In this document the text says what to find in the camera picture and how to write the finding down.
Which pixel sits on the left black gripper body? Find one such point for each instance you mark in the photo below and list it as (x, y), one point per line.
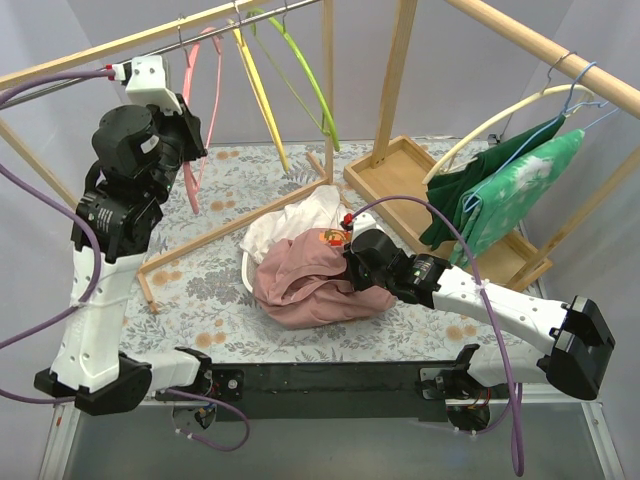
(189, 132)

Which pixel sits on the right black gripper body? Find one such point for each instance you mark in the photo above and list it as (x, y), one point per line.
(351, 270)

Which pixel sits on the pink t shirt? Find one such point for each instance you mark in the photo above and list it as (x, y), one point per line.
(301, 283)

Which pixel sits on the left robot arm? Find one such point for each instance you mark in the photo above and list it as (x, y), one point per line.
(110, 237)

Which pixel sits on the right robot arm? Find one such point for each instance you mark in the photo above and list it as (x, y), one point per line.
(567, 345)

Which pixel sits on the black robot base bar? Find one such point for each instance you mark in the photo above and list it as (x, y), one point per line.
(430, 391)

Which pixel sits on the dark green shirt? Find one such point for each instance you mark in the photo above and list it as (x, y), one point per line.
(450, 193)

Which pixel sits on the yellow hanger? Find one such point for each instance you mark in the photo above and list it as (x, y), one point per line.
(260, 96)

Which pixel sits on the light green tie-dye shirt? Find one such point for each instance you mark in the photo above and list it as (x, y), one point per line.
(513, 192)

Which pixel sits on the cream hanger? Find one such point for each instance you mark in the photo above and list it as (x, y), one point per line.
(445, 162)

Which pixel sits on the orange patterned garment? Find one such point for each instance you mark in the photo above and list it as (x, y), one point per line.
(335, 237)

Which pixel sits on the white garment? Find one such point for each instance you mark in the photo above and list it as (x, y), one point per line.
(323, 208)

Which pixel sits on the left wooden clothes rack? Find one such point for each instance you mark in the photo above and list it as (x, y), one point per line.
(72, 61)

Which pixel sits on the white laundry basket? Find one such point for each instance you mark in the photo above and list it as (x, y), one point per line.
(248, 270)

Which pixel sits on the floral table mat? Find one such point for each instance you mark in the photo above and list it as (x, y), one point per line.
(199, 300)

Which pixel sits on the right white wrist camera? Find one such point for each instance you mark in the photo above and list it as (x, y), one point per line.
(357, 225)

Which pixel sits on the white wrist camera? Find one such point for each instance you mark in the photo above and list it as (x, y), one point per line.
(357, 225)
(148, 84)

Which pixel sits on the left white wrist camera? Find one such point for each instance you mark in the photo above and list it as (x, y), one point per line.
(148, 84)

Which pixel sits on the blue wire hanger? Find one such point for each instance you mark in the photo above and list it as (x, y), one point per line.
(568, 108)

